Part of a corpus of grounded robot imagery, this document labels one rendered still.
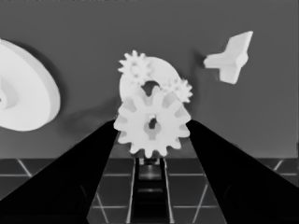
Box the small white toothed gear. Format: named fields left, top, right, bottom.
left=117, top=49, right=154, bottom=88
left=162, top=77, right=193, bottom=105
left=112, top=86, right=192, bottom=159

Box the large thick white disc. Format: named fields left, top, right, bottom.
left=0, top=37, right=62, bottom=133

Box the small white T-shaped piece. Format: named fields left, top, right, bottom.
left=203, top=30, right=254, bottom=85

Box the white round carrier with pins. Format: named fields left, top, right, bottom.
left=119, top=55, right=188, bottom=108

